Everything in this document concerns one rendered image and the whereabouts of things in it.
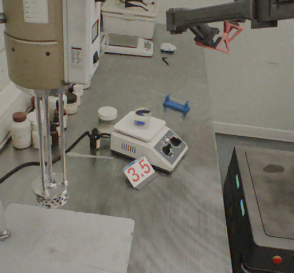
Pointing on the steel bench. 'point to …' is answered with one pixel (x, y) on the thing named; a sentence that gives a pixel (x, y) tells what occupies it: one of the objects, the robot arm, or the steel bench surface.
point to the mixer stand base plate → (64, 241)
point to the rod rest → (176, 105)
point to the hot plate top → (127, 127)
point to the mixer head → (51, 32)
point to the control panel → (171, 147)
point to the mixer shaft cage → (42, 196)
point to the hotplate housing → (124, 139)
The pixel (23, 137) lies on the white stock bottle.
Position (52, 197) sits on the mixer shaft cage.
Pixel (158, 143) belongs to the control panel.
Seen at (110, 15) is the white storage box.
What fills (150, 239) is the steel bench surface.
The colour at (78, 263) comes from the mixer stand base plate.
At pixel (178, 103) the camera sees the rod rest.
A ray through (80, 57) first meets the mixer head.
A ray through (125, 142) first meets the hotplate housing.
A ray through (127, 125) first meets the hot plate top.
